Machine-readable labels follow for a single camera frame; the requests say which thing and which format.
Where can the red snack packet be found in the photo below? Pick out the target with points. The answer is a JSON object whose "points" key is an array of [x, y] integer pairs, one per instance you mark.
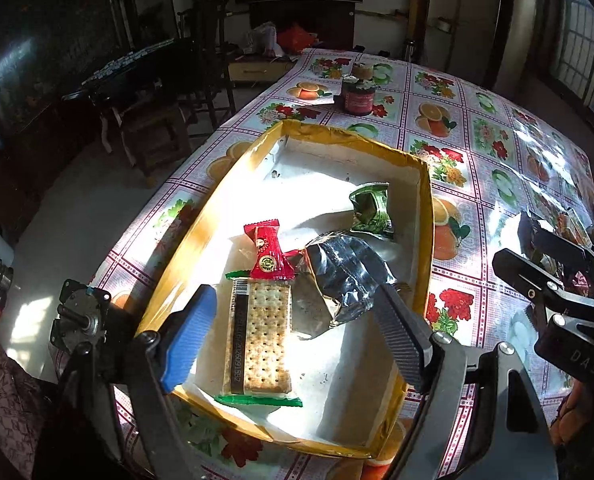
{"points": [[269, 255]]}

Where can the dark jar with red label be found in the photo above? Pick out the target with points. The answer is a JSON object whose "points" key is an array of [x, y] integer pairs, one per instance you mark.
{"points": [[359, 100]]}

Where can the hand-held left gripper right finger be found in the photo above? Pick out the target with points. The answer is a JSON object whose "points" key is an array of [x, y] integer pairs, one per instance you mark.
{"points": [[402, 330]]}

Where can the patterned brown clothing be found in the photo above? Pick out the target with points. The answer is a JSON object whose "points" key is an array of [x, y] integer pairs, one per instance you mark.
{"points": [[2, 385]]}

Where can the person's right hand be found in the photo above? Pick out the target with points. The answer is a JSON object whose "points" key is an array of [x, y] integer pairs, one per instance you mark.
{"points": [[574, 410]]}

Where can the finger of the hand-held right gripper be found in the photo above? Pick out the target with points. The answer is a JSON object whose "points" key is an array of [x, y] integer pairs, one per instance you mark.
{"points": [[559, 245], [524, 272]]}

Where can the silver foil snack bag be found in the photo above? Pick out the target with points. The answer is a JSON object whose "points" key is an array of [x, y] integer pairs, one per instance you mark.
{"points": [[337, 275]]}

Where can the small grey motor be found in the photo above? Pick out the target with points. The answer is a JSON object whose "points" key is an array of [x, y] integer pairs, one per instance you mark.
{"points": [[79, 315]]}

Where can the black side table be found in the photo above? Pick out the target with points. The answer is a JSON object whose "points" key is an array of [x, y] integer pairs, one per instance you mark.
{"points": [[127, 75]]}

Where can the barred window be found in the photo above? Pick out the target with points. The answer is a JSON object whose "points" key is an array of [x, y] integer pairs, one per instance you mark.
{"points": [[584, 45]]}

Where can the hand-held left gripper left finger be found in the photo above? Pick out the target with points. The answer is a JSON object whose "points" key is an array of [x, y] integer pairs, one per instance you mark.
{"points": [[187, 342]]}

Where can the wooden stool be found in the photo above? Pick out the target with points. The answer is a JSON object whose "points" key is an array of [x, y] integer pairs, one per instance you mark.
{"points": [[157, 135]]}

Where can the small jar with gold lid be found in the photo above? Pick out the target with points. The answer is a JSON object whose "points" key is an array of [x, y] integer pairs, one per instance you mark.
{"points": [[363, 71]]}

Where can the red plastic bag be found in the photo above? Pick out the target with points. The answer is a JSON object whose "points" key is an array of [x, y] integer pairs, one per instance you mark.
{"points": [[297, 37]]}

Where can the white plastic bag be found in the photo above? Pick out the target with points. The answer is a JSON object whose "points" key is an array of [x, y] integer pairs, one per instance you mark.
{"points": [[262, 37]]}

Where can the crumpled green snack packet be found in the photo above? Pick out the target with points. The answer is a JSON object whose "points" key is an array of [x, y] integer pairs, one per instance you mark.
{"points": [[372, 210]]}

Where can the yellow pole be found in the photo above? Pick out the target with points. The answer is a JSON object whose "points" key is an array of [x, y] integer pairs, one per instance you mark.
{"points": [[419, 0]]}

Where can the dark wooden chair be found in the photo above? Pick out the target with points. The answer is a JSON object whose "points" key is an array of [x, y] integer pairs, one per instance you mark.
{"points": [[212, 60]]}

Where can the yellow taped cardboard box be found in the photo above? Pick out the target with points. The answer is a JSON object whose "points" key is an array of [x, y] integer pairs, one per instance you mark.
{"points": [[337, 375]]}

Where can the wooden drawer table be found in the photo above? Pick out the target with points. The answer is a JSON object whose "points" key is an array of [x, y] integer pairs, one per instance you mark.
{"points": [[257, 70]]}

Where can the white upright board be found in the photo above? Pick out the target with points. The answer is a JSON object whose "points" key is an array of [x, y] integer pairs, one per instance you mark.
{"points": [[514, 30]]}

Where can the floral fruit print tablecloth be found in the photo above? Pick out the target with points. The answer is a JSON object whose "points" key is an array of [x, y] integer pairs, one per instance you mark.
{"points": [[482, 110]]}

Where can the tape roll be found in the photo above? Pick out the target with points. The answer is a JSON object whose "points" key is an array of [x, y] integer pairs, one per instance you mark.
{"points": [[444, 25]]}

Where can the cracker packet with green ends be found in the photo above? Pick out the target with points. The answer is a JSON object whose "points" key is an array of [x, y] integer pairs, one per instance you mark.
{"points": [[264, 340]]}

